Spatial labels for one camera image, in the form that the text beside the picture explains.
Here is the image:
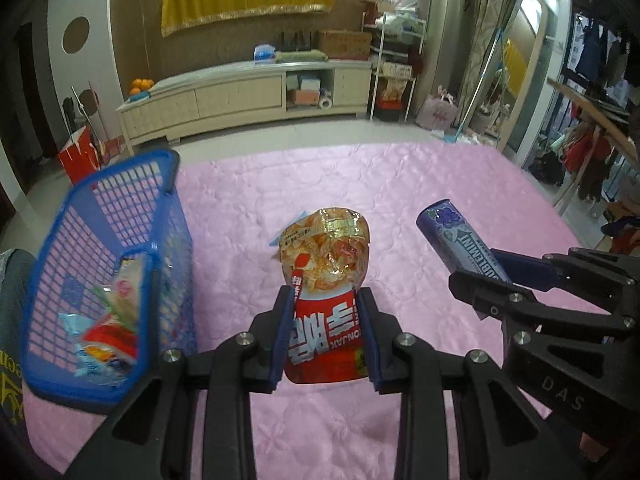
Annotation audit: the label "wooden framed mirror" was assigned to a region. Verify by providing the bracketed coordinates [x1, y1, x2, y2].
[497, 0, 549, 156]

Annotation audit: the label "pink bag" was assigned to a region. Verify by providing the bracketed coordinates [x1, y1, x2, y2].
[416, 94, 458, 131]

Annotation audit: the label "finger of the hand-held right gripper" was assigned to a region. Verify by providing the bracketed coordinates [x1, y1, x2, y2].
[489, 247, 640, 295]
[448, 270, 637, 343]

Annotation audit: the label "orange striped snack packet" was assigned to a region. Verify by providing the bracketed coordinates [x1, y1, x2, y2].
[82, 322, 139, 363]

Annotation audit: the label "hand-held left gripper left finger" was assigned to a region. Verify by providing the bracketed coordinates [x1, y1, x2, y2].
[65, 284, 297, 480]

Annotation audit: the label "white wire rack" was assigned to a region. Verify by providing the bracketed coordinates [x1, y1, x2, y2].
[367, 15, 427, 122]

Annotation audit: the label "green folded cloth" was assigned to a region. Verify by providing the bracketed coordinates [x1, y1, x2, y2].
[275, 49, 328, 63]

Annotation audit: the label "blue candy tube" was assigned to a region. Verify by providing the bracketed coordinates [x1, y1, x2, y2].
[416, 201, 513, 286]

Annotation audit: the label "red gift bag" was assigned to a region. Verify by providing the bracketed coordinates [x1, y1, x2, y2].
[57, 127, 102, 186]

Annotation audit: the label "pink quilted cover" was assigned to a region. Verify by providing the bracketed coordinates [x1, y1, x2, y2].
[20, 141, 621, 480]

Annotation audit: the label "blue orange snack packet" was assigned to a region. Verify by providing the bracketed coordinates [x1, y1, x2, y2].
[56, 311, 136, 386]

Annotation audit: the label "wooden coat rack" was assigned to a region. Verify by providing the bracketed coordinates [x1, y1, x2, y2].
[547, 77, 640, 211]

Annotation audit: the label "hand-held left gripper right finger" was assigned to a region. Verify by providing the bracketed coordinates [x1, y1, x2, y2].
[354, 286, 555, 480]

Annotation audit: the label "orange snack bag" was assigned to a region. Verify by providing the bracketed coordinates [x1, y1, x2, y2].
[382, 79, 408, 103]

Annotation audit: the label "hanging dark clothes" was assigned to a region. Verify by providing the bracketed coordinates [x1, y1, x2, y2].
[570, 17, 632, 96]

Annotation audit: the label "red snack packet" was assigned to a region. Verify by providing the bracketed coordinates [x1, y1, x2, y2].
[277, 206, 373, 386]

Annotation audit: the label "patterned curtain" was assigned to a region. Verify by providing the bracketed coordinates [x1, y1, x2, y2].
[457, 0, 511, 111]

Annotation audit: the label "cream tv cabinet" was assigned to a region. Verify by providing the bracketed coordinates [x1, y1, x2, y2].
[116, 59, 373, 148]

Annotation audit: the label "brown cardboard box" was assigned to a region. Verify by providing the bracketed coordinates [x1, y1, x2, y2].
[319, 30, 373, 60]

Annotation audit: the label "grey printed cloth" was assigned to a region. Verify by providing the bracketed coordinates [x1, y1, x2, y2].
[0, 249, 37, 436]

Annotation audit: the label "blue plastic basket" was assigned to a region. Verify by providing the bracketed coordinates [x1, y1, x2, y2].
[20, 147, 197, 416]

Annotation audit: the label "red white box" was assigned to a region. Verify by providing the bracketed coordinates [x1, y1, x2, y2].
[364, 0, 403, 26]

